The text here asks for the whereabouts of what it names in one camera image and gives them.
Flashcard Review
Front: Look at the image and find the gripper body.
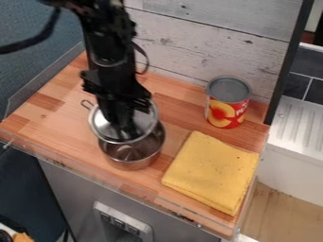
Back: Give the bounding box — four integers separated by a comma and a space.
79, 69, 154, 142

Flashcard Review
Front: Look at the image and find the white toy kitchen unit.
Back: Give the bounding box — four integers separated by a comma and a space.
256, 42, 323, 208

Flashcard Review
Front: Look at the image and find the silver pot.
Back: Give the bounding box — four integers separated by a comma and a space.
79, 98, 167, 171

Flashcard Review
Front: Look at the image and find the yellow cloth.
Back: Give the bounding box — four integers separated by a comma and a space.
160, 130, 262, 217

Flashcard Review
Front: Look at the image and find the silver lid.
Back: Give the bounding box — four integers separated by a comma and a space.
87, 99, 161, 146

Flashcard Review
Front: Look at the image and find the black post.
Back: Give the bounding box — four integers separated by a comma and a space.
262, 0, 315, 127

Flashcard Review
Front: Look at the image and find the red can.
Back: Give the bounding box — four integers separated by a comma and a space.
203, 75, 254, 130

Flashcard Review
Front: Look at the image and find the black cable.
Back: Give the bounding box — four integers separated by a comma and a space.
0, 5, 63, 55

